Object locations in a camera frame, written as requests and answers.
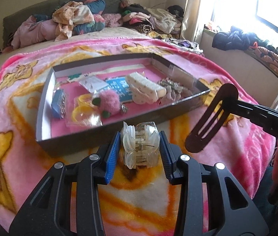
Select pearl translucent hair claw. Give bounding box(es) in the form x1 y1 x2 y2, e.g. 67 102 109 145
121 122 160 169

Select white plastic hair claw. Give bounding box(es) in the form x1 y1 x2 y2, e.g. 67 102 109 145
125 72 167 104

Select clear earring stud packet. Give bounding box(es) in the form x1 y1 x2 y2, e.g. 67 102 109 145
79 76 109 93

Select pink cartoon fleece blanket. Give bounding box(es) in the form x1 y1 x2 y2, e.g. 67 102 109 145
0 37 275 235

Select dark clothes on windowsill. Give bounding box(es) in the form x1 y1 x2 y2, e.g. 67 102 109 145
212 26 278 78

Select yellow bangles in bag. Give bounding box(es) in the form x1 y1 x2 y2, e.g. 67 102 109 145
66 93 102 128

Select sheer glitter bow clip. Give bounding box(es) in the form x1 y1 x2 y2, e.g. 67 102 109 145
158 77 193 105

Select shallow dark cardboard box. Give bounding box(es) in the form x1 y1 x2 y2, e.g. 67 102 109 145
36 53 209 156

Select small blue clip box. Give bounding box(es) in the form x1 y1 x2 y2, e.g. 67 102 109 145
51 89 66 119

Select blue printed card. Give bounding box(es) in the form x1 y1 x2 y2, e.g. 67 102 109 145
104 76 132 103

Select cream curtain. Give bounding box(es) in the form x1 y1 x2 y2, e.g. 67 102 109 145
181 0 201 41

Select pile of clothes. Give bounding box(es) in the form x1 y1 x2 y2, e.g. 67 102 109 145
119 0 203 55

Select pile of folded bedding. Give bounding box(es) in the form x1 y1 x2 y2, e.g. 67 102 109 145
3 0 121 52

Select dark green headboard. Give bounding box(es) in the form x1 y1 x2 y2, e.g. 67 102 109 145
3 0 122 46

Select pink fluffy pompom hair tie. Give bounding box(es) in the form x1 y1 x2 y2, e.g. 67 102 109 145
91 89 125 117

